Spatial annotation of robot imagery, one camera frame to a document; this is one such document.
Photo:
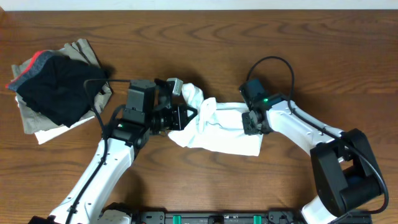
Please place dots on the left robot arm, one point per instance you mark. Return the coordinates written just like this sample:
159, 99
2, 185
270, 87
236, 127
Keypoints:
149, 110

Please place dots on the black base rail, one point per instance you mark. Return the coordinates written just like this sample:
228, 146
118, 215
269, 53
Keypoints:
202, 218

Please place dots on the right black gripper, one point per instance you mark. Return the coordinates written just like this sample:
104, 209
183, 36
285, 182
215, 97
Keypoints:
247, 128

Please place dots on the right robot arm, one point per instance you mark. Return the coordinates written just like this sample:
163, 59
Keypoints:
344, 167

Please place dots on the black folded garment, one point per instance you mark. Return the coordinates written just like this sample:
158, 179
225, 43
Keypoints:
58, 87

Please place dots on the white folded garment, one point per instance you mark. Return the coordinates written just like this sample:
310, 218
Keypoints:
56, 132

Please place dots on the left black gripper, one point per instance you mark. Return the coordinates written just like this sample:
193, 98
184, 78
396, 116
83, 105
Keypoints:
177, 117

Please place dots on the white graphic t-shirt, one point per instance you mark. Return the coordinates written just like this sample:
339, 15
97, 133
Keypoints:
217, 127

